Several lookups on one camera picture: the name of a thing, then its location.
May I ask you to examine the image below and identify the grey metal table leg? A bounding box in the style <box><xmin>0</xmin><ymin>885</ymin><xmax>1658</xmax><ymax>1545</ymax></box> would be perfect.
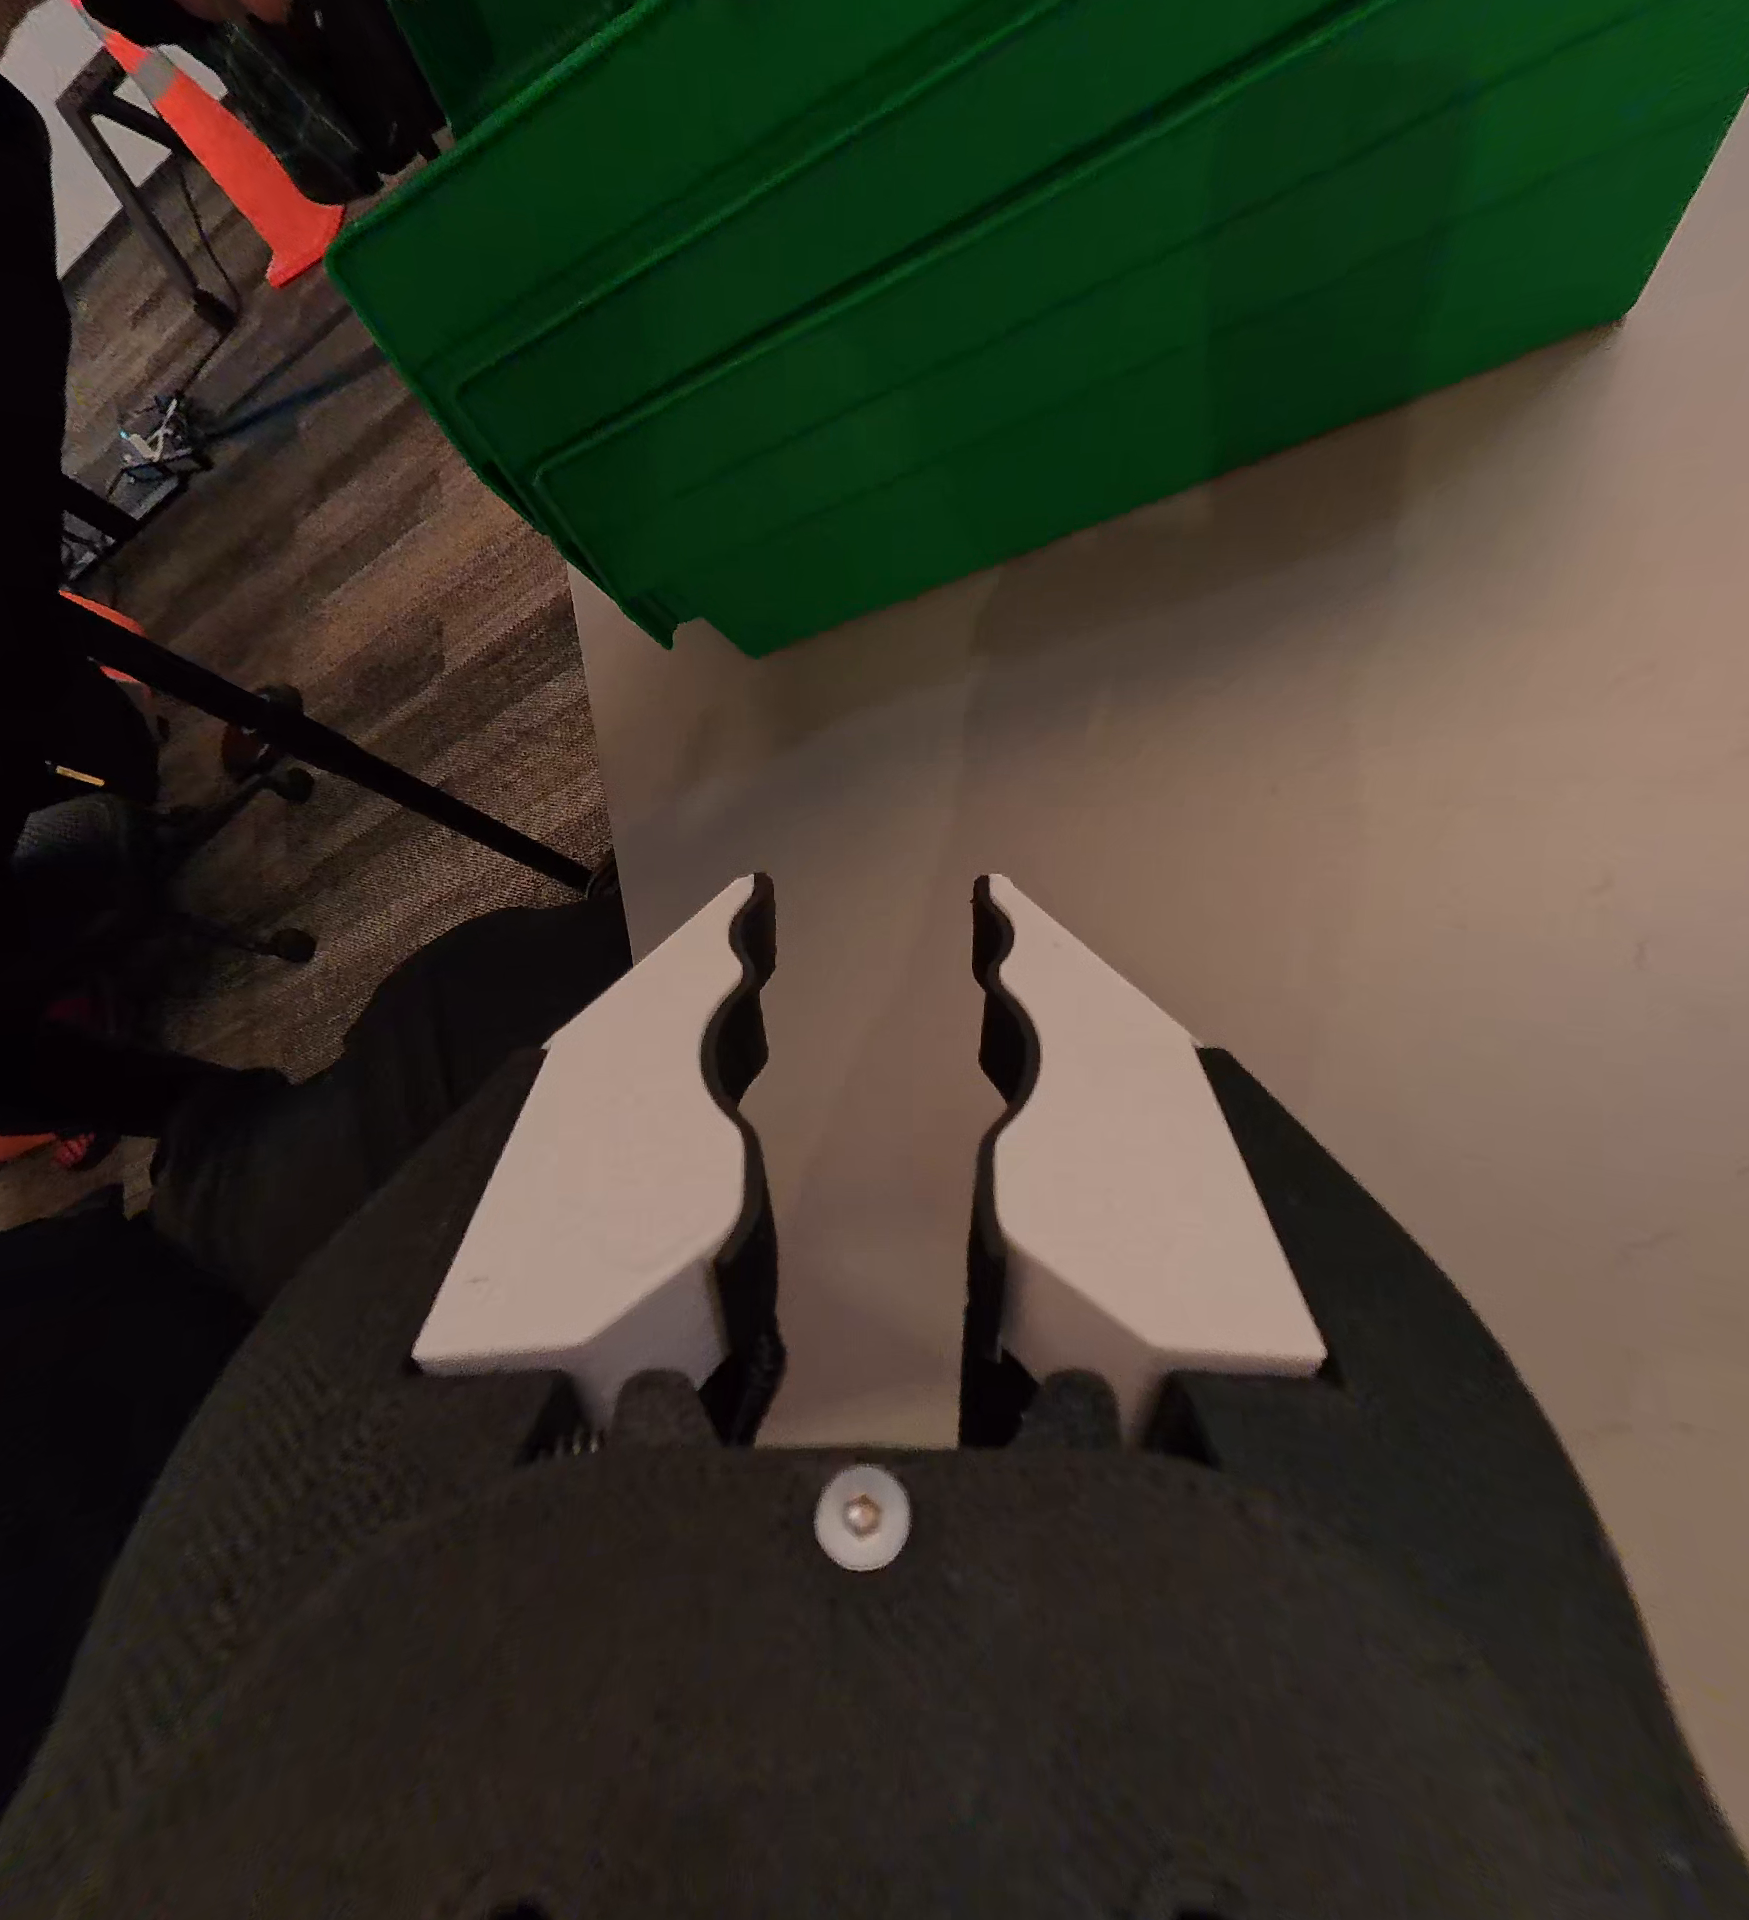
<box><xmin>55</xmin><ymin>67</ymin><xmax>243</xmax><ymax>334</ymax></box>

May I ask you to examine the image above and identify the black metal bar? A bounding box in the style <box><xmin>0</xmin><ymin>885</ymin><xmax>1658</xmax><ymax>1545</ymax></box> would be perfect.
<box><xmin>77</xmin><ymin>612</ymin><xmax>624</xmax><ymax>898</ymax></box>

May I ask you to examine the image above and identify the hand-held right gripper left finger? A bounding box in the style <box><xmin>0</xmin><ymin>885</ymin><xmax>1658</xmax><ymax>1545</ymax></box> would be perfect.
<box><xmin>408</xmin><ymin>874</ymin><xmax>785</xmax><ymax>1422</ymax></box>

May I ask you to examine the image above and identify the black office chair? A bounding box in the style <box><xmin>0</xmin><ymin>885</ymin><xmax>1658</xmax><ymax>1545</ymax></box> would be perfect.
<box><xmin>3</xmin><ymin>684</ymin><xmax>319</xmax><ymax>970</ymax></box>

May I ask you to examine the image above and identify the floor power strip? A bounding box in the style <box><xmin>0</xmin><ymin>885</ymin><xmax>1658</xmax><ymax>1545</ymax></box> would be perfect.
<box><xmin>107</xmin><ymin>387</ymin><xmax>215</xmax><ymax>485</ymax></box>

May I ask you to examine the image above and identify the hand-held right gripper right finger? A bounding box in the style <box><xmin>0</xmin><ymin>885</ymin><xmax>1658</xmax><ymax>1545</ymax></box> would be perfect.
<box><xmin>962</xmin><ymin>874</ymin><xmax>1334</xmax><ymax>1431</ymax></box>

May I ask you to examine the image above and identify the orange traffic cone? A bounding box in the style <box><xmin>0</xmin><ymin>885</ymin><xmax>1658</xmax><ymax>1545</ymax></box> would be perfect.
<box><xmin>68</xmin><ymin>0</ymin><xmax>354</xmax><ymax>290</ymax></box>

